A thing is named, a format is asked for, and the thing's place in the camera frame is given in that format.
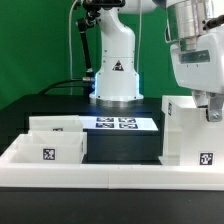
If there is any white border frame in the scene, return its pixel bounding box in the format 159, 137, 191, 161
0, 134, 224, 190

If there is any black cable bundle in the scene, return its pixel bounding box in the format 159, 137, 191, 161
38, 0, 101, 96

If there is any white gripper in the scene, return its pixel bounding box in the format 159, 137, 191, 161
170, 26, 224, 122

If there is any white marker sheet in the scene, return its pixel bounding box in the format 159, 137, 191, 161
80, 116, 158, 131

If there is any white front drawer tray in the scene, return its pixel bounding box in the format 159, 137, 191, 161
14, 131, 87, 164

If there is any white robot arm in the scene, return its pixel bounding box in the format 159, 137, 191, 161
79, 0, 224, 122

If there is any white drawer cabinet box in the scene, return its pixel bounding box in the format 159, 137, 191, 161
159, 96, 224, 167

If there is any white drawer tray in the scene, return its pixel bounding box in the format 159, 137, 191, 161
14, 131, 87, 164
29, 115, 83, 132

